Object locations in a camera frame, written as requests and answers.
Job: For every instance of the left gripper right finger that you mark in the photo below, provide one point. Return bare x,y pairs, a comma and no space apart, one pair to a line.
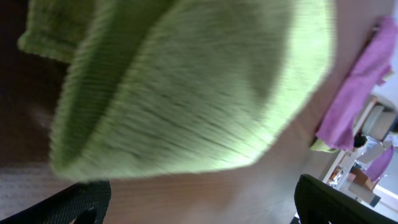
319,203

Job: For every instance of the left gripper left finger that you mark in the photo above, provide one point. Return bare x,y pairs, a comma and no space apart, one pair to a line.
79,203

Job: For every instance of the purple microfiber cloth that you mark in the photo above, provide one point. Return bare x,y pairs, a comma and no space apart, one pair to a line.
374,63

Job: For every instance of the green microfiber cloth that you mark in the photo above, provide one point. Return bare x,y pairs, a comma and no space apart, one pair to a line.
159,87

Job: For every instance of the background shelf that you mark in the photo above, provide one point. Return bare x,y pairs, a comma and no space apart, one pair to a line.
368,173

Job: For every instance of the lower green cloth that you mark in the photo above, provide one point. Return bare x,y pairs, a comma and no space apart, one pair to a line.
319,146

